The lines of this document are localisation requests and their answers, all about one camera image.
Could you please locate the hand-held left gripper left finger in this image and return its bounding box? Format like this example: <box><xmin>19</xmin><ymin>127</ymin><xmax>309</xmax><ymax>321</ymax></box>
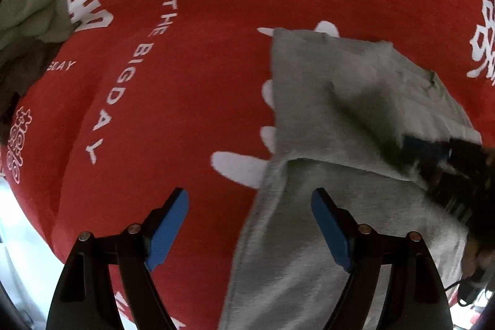
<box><xmin>45</xmin><ymin>188</ymin><xmax>190</xmax><ymax>330</ymax></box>

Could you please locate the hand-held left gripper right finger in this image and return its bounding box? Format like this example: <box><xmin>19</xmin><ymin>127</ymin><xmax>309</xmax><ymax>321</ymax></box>
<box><xmin>311</xmin><ymin>188</ymin><xmax>453</xmax><ymax>330</ymax></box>

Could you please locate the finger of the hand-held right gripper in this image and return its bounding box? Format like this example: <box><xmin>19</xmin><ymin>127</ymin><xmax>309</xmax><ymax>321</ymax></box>
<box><xmin>400</xmin><ymin>134</ymin><xmax>451</xmax><ymax>170</ymax></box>

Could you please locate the grey fleece garment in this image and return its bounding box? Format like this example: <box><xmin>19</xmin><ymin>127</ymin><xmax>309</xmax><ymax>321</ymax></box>
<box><xmin>218</xmin><ymin>28</ymin><xmax>484</xmax><ymax>330</ymax></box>

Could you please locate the dark cloth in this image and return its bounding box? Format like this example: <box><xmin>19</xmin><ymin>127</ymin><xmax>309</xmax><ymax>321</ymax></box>
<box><xmin>0</xmin><ymin>40</ymin><xmax>58</xmax><ymax>130</ymax></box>

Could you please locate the red printed blanket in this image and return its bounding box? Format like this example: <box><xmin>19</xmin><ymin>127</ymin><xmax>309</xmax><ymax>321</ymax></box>
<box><xmin>0</xmin><ymin>0</ymin><xmax>495</xmax><ymax>330</ymax></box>

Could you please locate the black cable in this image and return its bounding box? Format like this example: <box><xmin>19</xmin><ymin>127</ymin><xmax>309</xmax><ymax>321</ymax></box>
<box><xmin>444</xmin><ymin>274</ymin><xmax>470</xmax><ymax>305</ymax></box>

